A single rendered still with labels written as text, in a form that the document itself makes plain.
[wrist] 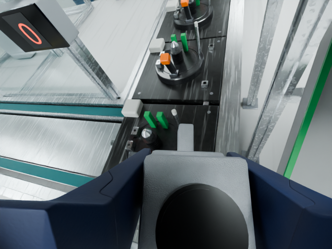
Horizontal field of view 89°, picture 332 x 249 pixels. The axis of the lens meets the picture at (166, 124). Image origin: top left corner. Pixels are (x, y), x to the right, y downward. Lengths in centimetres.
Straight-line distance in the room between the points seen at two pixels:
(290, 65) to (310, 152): 12
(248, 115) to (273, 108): 26
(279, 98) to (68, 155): 54
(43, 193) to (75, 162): 10
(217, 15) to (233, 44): 15
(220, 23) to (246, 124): 34
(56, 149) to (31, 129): 18
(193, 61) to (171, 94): 11
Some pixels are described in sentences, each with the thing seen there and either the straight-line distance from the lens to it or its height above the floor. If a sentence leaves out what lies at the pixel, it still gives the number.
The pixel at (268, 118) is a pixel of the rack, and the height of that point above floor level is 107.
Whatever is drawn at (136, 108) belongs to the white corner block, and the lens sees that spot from 44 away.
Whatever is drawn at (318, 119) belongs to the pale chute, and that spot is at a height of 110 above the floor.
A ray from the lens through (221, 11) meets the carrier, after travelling 72.
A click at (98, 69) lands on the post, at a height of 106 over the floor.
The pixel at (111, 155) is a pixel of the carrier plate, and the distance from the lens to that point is 43.
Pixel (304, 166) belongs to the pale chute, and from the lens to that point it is 28.
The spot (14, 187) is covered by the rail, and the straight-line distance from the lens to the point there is 63.
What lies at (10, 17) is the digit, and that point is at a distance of 41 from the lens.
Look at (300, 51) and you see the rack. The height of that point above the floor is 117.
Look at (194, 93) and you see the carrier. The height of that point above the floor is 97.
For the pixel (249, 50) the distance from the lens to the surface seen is 72.
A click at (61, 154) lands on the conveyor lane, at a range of 61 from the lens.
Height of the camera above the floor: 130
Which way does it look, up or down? 55 degrees down
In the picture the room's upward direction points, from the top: 28 degrees counter-clockwise
